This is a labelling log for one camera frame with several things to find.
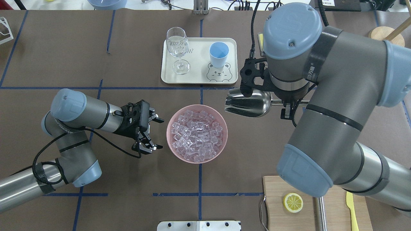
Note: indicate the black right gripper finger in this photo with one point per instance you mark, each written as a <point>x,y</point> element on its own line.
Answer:
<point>289,110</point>

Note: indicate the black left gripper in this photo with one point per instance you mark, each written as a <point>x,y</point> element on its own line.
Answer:
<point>126,128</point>

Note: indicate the metal ice scoop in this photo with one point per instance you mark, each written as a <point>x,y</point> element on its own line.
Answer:
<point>257,105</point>

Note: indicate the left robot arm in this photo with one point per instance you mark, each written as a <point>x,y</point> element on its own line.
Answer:
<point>69,158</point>

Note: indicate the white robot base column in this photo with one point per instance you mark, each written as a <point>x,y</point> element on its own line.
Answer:
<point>214,225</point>

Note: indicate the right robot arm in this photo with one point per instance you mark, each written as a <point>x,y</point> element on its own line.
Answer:
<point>353,75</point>

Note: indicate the pile of clear ice cubes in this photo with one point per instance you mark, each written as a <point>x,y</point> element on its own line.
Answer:
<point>196,134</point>

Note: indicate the blue plastic cup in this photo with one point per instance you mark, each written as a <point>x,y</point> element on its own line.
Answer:
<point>218,53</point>

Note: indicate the pink bowl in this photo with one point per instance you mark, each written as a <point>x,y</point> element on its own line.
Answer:
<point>196,134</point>

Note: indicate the cream bear tray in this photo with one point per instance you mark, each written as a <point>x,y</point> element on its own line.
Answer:
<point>201,70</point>

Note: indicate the grey yellow folded cloth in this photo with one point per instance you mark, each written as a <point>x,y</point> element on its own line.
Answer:
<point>260,43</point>

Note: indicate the lemon half slice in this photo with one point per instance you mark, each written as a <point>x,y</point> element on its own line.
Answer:
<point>293,202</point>

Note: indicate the clear wine glass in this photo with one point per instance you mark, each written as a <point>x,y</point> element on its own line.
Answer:
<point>177,45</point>

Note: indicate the wooden cutting board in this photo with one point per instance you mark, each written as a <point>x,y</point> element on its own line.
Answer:
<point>338,216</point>

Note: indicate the yellow plastic knife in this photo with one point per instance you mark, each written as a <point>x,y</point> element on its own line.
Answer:
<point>349,201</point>

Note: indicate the wooden paper towel stand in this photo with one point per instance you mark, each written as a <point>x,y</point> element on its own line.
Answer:
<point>392,35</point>

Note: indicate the blue bowl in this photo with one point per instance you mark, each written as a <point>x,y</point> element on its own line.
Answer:
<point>108,4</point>

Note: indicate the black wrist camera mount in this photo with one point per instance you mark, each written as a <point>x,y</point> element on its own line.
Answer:
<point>252,69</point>

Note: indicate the metal knife handle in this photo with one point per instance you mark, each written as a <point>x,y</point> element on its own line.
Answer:
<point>320,215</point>

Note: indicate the aluminium frame post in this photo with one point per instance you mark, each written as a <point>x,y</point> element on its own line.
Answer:
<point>201,7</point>

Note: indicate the white wire cup rack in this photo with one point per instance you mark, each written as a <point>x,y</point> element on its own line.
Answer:
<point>5,31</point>

